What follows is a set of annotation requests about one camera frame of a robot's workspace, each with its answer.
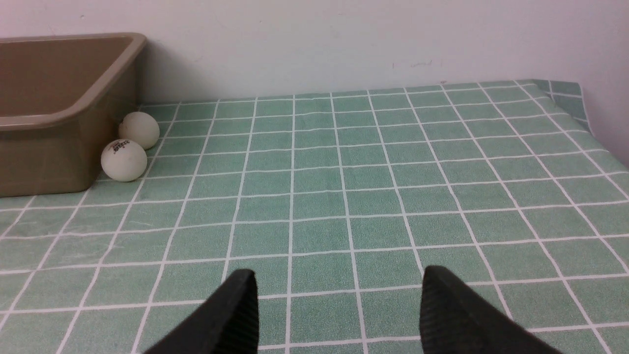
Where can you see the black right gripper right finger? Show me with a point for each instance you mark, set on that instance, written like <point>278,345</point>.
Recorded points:
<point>456,320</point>

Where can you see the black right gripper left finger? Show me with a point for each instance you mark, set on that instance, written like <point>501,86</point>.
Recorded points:
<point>228,322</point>

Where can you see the white ball with logo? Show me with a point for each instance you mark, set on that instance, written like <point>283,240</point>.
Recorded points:
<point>123,160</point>

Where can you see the plain white ball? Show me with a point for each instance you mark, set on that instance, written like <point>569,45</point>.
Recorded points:
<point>140,128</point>

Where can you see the green checkered tablecloth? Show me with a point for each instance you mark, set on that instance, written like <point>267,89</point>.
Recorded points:
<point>338,202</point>

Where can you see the brown plastic bin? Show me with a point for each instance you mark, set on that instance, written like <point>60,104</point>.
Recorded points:
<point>61,101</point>

